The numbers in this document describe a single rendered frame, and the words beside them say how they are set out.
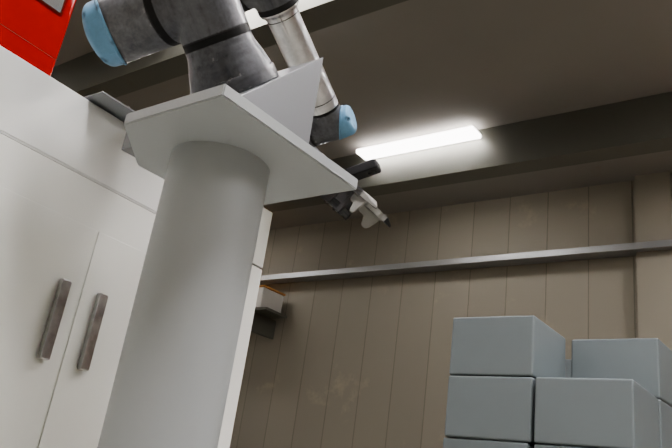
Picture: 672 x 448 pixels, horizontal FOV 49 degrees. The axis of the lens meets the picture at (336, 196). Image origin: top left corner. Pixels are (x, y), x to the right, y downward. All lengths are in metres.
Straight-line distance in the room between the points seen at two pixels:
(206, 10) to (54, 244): 0.50
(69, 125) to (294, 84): 0.44
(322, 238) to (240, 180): 7.75
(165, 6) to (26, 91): 0.32
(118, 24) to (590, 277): 6.19
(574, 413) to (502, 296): 4.43
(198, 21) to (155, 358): 0.52
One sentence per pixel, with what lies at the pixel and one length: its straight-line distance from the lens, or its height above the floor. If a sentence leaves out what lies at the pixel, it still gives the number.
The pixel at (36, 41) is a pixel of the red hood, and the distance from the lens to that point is 2.17.
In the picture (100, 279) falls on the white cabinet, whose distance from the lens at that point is 1.44.
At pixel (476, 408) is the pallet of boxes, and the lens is 3.16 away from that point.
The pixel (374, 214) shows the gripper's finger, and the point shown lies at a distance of 1.85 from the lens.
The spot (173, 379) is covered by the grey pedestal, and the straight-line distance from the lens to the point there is 1.03.
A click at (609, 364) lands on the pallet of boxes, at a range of 3.43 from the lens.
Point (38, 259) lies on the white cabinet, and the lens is 1.36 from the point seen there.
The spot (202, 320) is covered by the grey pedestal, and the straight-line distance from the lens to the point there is 1.04.
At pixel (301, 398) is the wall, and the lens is 8.38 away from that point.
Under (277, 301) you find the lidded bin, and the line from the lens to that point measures 8.69.
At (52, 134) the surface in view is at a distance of 1.41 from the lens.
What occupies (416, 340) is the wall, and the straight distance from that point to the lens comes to 7.68.
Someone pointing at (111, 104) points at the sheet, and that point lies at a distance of 1.48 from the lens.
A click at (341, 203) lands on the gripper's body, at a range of 1.79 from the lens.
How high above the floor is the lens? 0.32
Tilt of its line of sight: 23 degrees up
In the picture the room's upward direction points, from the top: 8 degrees clockwise
